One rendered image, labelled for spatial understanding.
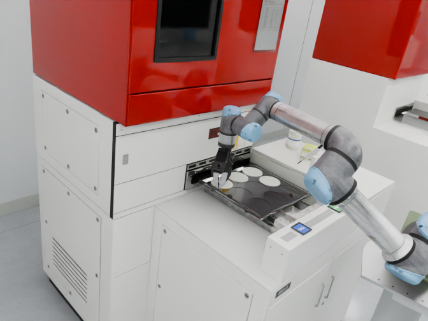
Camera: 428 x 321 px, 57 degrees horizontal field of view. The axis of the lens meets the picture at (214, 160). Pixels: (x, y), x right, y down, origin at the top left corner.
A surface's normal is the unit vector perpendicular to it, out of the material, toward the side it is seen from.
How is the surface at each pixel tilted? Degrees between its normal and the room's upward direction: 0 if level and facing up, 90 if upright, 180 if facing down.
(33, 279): 0
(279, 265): 90
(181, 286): 90
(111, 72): 90
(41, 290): 0
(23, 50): 90
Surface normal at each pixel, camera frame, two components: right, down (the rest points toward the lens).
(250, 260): 0.14, -0.90
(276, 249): -0.70, 0.21
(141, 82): 0.70, 0.38
